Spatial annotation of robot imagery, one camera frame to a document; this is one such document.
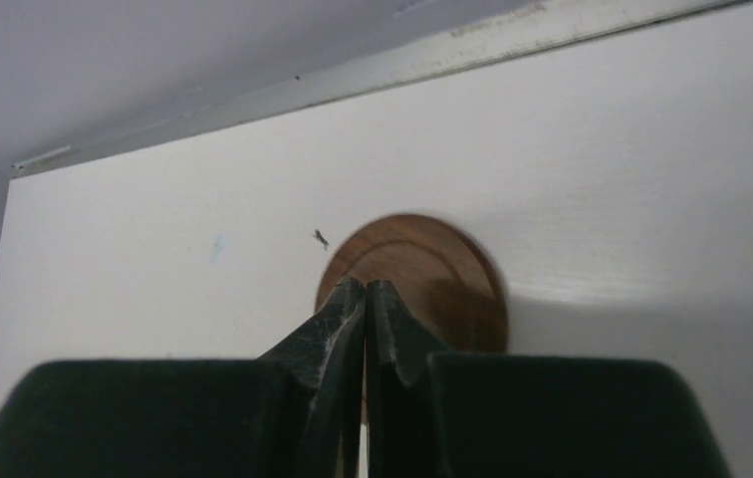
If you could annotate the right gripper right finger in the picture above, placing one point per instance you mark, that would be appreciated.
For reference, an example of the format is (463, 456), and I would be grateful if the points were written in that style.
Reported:
(436, 412)

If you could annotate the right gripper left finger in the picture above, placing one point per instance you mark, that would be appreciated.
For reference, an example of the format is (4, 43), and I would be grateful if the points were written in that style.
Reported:
(294, 411)

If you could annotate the dark wooden coaster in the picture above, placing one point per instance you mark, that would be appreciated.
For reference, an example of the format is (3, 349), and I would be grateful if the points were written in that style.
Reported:
(444, 277)

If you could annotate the aluminium frame rail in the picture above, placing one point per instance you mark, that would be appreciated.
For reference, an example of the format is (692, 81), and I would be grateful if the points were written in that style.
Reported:
(530, 29)

